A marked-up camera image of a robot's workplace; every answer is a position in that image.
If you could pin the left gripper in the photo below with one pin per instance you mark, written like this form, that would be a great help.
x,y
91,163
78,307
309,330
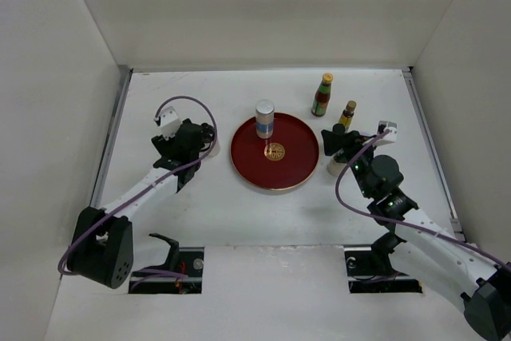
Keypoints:
x,y
164,145

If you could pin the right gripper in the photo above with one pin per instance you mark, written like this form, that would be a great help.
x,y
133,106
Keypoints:
x,y
333,142

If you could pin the clear-top white salt grinder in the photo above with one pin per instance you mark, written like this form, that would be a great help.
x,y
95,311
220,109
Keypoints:
x,y
337,163

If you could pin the small brown-cap yellow bottle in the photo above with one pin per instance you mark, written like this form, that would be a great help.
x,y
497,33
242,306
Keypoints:
x,y
347,115

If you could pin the yellow-cap chili sauce bottle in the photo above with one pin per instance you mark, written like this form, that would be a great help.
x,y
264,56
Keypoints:
x,y
322,96

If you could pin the silver-lid blue-band spice jar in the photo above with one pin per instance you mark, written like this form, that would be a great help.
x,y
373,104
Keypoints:
x,y
264,118

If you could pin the black-cap white salt grinder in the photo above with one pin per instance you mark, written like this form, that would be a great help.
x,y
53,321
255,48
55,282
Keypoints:
x,y
210,140

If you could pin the small black-cap pepper jar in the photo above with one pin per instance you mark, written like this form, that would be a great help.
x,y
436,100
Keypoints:
x,y
338,134

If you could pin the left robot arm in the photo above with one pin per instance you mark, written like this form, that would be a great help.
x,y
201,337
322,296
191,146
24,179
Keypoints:
x,y
103,248

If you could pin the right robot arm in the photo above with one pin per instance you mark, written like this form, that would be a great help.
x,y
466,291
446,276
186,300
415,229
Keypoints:
x,y
474,281

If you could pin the red round lacquer tray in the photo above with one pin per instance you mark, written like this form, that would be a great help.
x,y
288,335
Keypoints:
x,y
282,162

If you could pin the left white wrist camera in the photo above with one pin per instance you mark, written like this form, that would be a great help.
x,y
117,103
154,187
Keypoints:
x,y
168,121

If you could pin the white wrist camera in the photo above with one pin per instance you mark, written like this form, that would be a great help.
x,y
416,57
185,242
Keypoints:
x,y
387,133
168,121

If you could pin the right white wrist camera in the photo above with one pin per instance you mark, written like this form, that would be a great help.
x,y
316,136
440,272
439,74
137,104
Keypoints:
x,y
387,133

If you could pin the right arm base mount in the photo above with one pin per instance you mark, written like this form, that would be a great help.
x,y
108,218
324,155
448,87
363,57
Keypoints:
x,y
369,273

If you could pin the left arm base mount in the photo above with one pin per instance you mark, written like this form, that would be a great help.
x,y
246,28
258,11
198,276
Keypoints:
x,y
162,266

